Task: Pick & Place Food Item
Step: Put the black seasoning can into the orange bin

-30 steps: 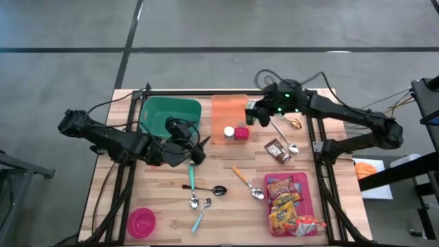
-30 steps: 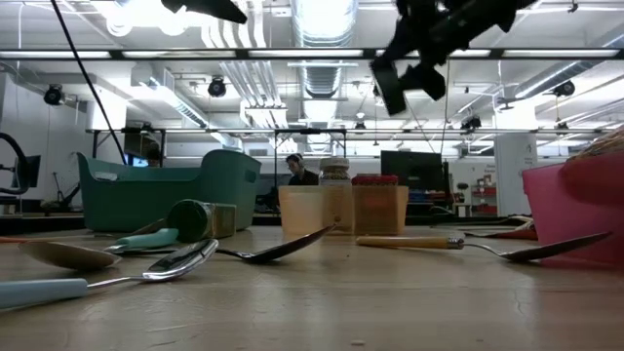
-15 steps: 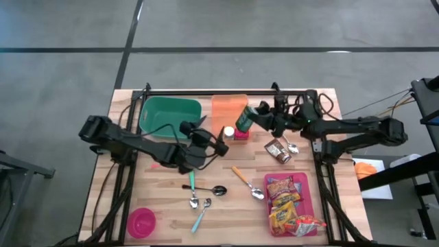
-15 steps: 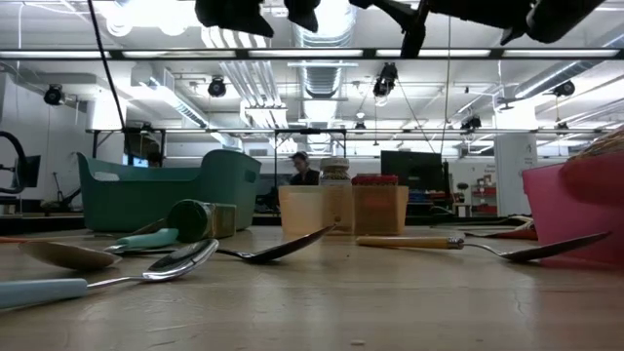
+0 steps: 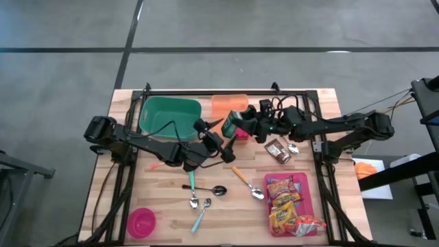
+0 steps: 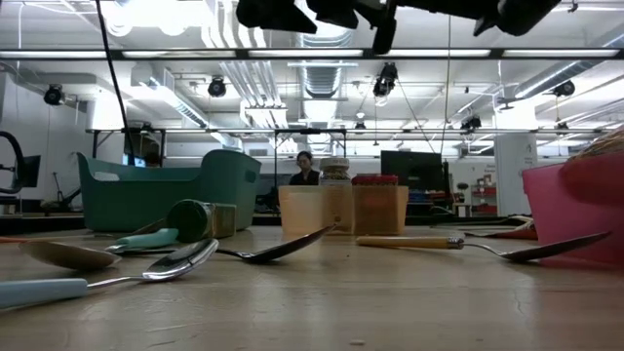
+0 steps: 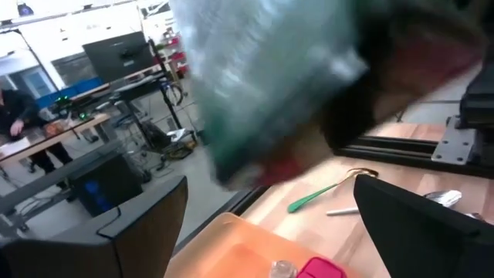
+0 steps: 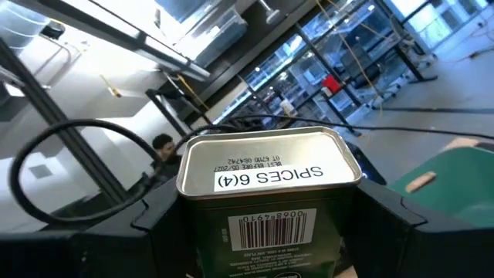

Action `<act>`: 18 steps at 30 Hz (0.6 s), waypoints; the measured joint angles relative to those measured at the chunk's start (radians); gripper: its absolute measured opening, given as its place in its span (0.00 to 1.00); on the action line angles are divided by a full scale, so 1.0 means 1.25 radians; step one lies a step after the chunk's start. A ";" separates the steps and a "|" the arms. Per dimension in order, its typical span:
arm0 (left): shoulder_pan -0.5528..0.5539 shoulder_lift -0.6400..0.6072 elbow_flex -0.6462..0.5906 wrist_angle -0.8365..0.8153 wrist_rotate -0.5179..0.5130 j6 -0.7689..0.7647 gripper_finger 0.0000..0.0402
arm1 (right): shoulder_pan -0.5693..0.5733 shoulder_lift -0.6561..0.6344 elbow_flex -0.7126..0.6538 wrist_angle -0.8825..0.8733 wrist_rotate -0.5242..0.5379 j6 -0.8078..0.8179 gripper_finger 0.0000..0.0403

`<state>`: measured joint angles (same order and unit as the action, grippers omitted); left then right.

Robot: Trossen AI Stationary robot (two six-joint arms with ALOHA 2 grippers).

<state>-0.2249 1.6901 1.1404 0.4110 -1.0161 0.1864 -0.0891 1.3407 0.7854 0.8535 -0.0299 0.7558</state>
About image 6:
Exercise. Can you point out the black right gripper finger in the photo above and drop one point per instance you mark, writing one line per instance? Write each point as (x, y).
(336, 12)
(278, 17)

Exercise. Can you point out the bagel seasoning jar white lid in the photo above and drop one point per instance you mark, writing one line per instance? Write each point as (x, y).
(334, 170)

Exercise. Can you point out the red-lidded spice container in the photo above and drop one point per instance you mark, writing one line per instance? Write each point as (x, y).
(375, 179)

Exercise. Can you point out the green spice jar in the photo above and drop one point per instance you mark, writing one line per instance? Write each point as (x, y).
(195, 222)

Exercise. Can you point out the black background robot arm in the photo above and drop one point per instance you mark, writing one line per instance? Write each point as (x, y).
(61, 200)

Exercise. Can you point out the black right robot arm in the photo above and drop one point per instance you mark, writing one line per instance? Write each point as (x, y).
(526, 14)

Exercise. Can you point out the black ceiling spotlight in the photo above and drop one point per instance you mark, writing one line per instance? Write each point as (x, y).
(471, 123)
(385, 78)
(53, 95)
(564, 88)
(217, 88)

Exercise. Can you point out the black rig crossbar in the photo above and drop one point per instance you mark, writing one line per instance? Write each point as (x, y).
(195, 53)

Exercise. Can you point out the black computer monitor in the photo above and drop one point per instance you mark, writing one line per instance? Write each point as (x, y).
(29, 170)
(412, 173)

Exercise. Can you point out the person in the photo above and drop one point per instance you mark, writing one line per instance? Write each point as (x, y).
(152, 158)
(304, 170)

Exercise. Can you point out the orange translucent plastic bin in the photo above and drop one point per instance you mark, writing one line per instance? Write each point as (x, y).
(302, 209)

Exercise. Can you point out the red storage shelf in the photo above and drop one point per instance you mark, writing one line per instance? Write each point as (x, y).
(485, 192)

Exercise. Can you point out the green plastic bin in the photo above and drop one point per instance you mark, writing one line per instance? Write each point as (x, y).
(146, 205)

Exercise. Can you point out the black metal spoon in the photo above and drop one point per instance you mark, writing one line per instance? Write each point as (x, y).
(278, 251)

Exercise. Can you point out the pink plastic tray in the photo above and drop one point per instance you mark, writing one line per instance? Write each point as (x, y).
(560, 219)

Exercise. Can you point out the silver ceiling air duct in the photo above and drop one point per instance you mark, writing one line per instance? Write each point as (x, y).
(322, 80)

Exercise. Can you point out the silver ceiling duct pipe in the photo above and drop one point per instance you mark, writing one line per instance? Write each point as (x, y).
(560, 73)

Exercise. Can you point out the black aluminium table frame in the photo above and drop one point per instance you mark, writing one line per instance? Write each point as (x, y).
(39, 222)

